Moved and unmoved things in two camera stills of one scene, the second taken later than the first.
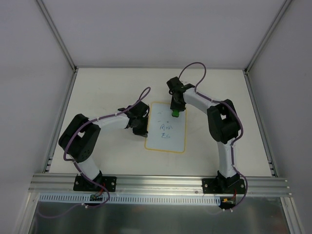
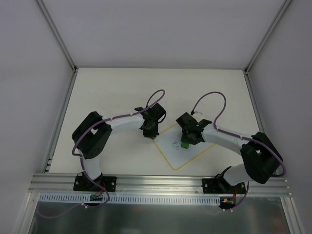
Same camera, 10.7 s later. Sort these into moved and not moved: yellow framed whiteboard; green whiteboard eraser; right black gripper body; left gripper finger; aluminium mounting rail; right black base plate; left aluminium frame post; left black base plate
Moved: left gripper finger; right black gripper body; yellow framed whiteboard; green whiteboard eraser
Not moved: aluminium mounting rail; left aluminium frame post; right black base plate; left black base plate
